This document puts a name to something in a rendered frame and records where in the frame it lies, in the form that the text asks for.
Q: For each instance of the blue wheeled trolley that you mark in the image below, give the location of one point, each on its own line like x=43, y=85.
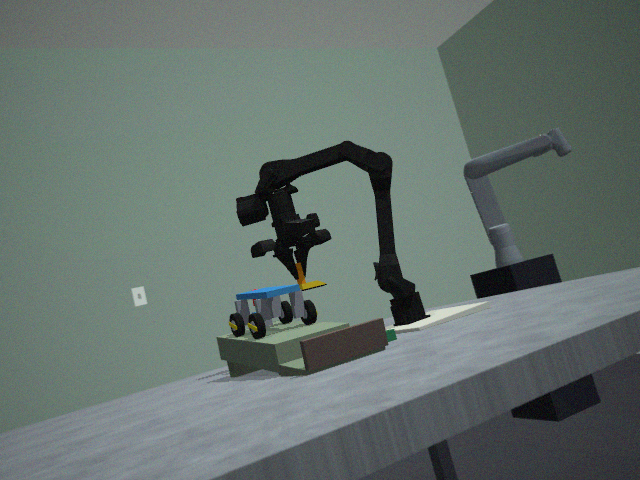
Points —
x=268, y=305

